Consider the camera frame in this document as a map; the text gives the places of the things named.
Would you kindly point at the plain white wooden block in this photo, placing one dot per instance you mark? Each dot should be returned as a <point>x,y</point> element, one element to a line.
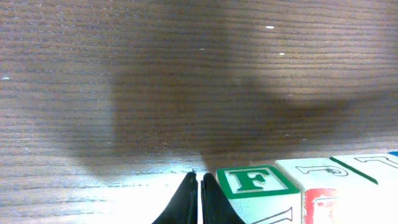
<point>377,201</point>

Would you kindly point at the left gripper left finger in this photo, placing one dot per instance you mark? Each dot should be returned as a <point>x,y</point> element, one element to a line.
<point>183,206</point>

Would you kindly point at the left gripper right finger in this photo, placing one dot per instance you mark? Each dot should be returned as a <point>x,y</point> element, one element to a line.
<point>216,208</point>

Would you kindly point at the yellow-edged wooden block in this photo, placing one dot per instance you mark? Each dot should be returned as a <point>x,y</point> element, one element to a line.
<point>261,195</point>

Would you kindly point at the red letter A block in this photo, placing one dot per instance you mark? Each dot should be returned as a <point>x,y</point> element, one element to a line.
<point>331,193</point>

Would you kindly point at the yellow-sided wooden block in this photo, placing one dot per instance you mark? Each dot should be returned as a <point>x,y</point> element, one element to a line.
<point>395,153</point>

